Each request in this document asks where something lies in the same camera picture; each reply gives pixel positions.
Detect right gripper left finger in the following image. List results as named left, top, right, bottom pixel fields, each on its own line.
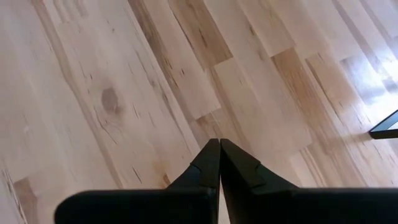
left=54, top=138, right=222, bottom=224

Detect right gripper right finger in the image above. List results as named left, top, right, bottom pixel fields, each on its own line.
left=220, top=138, right=398, bottom=224

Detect wooden shelf black legs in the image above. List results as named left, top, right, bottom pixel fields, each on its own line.
left=368, top=108, right=398, bottom=140

